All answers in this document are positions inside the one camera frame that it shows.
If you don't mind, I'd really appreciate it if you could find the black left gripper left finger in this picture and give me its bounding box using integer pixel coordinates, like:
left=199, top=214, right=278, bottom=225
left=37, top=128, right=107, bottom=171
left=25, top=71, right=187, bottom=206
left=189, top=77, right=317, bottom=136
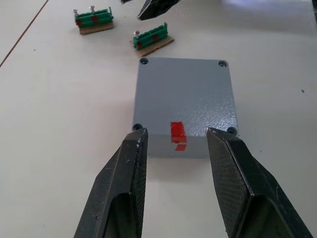
left=73, top=127, right=149, bottom=238

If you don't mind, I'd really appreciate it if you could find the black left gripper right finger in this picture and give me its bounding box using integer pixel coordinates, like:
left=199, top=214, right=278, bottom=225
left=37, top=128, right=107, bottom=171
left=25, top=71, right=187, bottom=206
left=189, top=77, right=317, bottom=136
left=206, top=127, right=314, bottom=238

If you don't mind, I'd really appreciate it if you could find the green screw holder on cardboard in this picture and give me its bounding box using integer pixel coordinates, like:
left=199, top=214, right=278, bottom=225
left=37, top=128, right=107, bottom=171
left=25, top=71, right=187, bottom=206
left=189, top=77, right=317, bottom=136
left=73, top=6, right=115, bottom=35
left=129, top=22, right=175, bottom=57

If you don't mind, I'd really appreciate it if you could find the grey metal box lid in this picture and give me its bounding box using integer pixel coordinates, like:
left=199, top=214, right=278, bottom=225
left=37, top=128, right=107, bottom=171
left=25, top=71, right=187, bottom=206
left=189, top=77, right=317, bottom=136
left=132, top=57, right=240, bottom=159

